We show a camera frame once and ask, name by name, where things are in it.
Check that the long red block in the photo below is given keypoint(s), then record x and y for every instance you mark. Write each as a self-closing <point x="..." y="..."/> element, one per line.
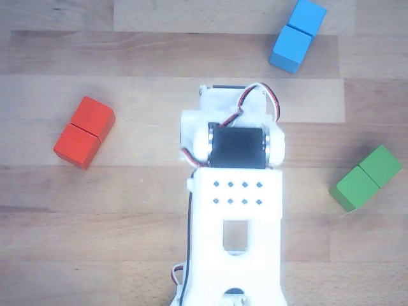
<point x="83" y="134"/>

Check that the long blue block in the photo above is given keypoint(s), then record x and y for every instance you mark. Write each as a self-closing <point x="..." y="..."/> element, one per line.
<point x="293" y="44"/>

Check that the long green block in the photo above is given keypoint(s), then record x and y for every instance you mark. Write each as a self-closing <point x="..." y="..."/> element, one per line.
<point x="363" y="181"/>

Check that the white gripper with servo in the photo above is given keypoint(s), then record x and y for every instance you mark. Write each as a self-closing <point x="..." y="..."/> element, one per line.
<point x="223" y="95"/>

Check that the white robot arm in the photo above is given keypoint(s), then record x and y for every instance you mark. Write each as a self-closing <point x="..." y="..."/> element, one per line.
<point x="236" y="192"/>

